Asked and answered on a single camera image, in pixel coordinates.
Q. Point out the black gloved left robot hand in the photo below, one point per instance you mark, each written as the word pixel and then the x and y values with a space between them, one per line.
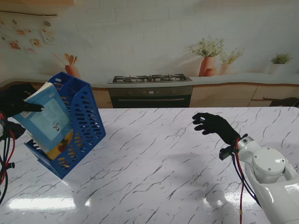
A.
pixel 12 100

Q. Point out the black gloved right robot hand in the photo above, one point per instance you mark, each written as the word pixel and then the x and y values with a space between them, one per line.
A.
pixel 215 127

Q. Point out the light blue book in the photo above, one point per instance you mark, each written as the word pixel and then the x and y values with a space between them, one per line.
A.
pixel 46 116

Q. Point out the yellow and white book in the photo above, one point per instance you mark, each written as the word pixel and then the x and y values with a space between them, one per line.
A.
pixel 61 145

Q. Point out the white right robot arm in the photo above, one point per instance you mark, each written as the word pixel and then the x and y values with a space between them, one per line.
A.
pixel 271 177

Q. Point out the plant in pale pink vase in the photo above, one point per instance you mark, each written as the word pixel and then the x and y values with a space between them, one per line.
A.
pixel 225 67

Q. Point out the plant in terracotta vase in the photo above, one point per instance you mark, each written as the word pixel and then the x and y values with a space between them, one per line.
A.
pixel 208 65

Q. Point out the dark built-in oven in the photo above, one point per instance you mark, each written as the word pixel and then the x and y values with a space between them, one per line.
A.
pixel 149 96

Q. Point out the blue perforated plastic file rack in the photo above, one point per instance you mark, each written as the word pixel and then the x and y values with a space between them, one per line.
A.
pixel 86 121

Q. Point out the gas stove hob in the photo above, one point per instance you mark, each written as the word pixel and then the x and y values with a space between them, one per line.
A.
pixel 149 79

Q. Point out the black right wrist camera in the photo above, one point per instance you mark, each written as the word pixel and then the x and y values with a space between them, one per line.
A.
pixel 225 153

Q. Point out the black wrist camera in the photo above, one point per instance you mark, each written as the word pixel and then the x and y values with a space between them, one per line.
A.
pixel 225 153
pixel 14 130

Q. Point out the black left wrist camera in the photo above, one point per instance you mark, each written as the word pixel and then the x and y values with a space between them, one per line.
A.
pixel 14 130

